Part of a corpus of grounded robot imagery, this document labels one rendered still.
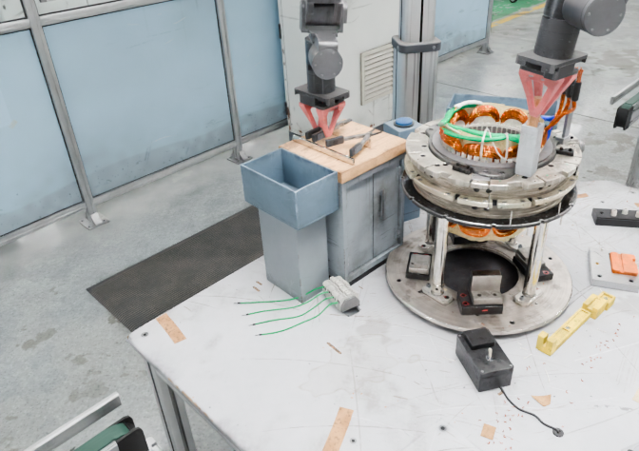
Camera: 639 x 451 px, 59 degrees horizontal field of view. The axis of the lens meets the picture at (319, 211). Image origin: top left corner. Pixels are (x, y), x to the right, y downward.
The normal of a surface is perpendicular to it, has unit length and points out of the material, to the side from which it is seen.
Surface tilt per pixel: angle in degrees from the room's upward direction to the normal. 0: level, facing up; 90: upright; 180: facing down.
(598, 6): 92
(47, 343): 0
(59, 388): 0
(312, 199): 90
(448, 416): 0
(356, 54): 90
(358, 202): 90
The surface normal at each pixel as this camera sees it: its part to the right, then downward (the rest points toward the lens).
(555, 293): -0.05, -0.86
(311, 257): 0.69, 0.35
